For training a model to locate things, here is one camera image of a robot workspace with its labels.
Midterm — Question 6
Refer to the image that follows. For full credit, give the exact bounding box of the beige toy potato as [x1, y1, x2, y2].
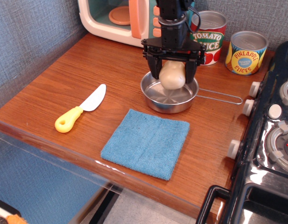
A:
[159, 61, 186, 90]

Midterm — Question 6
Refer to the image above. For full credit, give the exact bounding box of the blue folded cloth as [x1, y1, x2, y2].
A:
[101, 109, 190, 181]

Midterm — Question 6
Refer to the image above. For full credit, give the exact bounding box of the black toy stove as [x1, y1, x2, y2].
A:
[197, 41, 288, 224]

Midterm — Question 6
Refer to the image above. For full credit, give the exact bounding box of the silver pot with wire handle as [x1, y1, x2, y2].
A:
[140, 72, 243, 114]

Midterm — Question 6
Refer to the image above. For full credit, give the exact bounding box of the teal white toy microwave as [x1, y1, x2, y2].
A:
[77, 0, 196, 49]

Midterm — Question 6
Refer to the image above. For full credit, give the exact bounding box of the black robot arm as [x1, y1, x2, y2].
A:
[141, 0, 205, 84]

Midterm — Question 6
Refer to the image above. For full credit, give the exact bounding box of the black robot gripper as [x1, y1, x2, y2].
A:
[141, 18, 206, 84]

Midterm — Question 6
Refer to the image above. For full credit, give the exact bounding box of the yellow handled toy knife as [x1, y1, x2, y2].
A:
[55, 84, 106, 133]

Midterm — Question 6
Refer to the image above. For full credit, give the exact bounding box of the black braided cable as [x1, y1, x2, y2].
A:
[184, 4, 202, 35]

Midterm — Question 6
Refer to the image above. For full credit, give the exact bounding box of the orange fuzzy object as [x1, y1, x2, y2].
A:
[0, 215, 28, 224]

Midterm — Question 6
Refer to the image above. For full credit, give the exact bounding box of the tomato sauce toy can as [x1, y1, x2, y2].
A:
[190, 10, 227, 65]

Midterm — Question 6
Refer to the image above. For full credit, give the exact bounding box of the pineapple slices toy can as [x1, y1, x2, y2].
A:
[225, 31, 268, 76]

